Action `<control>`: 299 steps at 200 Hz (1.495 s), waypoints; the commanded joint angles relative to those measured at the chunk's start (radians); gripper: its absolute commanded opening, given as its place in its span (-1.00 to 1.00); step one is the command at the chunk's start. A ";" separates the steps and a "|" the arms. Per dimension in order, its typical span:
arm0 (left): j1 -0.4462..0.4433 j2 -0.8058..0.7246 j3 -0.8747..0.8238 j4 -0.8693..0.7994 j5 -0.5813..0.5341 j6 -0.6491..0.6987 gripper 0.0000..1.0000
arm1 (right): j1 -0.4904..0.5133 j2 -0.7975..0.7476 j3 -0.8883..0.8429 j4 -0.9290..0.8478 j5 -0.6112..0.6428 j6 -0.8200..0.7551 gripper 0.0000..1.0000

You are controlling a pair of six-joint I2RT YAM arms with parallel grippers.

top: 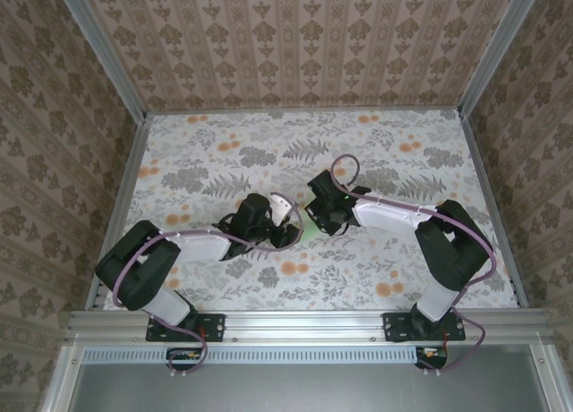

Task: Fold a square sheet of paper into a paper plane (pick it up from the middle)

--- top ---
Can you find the light green paper sheet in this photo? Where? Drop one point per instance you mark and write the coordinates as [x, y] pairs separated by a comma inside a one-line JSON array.
[[309, 228]]

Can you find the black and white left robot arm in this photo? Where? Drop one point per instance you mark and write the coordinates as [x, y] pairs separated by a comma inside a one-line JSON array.
[[134, 273]]

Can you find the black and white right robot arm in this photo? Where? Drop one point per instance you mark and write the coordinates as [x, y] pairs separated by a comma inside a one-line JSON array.
[[452, 255]]

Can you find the floral tablecloth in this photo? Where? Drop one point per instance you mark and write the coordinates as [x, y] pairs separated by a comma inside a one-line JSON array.
[[313, 152]]

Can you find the grey metal panel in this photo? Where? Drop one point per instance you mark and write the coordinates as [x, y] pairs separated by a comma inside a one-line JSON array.
[[304, 389]]

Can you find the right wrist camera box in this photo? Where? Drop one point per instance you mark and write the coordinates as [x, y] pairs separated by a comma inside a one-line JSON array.
[[324, 186]]

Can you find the long aluminium base rail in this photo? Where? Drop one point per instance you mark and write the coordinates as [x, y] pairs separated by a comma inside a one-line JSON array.
[[304, 327]]

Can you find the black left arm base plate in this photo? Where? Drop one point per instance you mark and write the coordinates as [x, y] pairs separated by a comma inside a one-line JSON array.
[[212, 327]]

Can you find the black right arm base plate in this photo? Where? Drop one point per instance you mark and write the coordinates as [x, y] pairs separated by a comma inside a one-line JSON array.
[[396, 327]]

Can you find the aluminium table side rail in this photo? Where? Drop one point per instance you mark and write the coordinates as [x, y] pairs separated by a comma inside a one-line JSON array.
[[121, 197], [497, 215]]

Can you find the aluminium frame post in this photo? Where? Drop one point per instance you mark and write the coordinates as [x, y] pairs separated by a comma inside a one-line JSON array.
[[103, 49], [506, 49]]

